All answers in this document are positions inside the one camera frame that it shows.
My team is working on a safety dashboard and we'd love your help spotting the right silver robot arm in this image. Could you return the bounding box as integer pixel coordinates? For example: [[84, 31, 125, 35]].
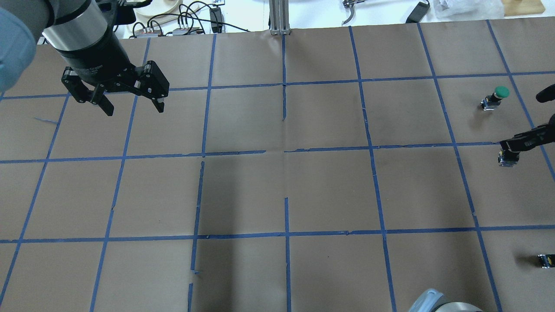
[[184, 84, 554, 312]]

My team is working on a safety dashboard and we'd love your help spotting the yellow push button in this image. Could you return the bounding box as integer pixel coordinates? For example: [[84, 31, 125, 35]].
[[498, 149, 520, 167]]

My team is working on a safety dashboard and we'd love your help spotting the green push button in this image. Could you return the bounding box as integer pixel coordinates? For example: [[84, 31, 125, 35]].
[[480, 86, 510, 112]]

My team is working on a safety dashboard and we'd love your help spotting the black power adapter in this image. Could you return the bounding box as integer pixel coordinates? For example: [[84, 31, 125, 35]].
[[405, 0, 431, 24]]

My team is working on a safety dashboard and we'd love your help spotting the wooden cutting board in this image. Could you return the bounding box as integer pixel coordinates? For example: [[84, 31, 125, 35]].
[[501, 0, 546, 17]]

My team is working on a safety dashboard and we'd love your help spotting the aluminium frame post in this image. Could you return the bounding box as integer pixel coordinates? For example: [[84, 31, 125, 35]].
[[269, 0, 291, 36]]

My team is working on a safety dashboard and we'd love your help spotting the red push button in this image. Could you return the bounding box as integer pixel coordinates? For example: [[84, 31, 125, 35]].
[[537, 253, 555, 269]]

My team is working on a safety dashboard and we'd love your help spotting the clear plastic bag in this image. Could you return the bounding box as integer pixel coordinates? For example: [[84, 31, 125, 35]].
[[431, 0, 505, 20]]

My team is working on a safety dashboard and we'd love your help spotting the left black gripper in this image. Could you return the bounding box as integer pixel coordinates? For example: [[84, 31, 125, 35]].
[[57, 39, 169, 117]]

